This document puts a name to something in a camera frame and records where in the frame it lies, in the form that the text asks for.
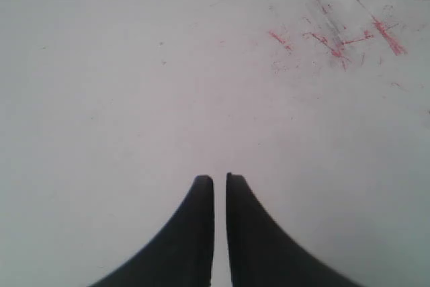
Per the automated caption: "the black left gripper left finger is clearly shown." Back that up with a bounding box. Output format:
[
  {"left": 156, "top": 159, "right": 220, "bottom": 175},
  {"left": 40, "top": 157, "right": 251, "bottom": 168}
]
[{"left": 93, "top": 175, "right": 214, "bottom": 286}]

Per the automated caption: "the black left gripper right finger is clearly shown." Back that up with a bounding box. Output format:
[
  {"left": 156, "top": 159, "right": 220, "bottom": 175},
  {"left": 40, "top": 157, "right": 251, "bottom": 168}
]
[{"left": 226, "top": 173, "right": 358, "bottom": 286}]

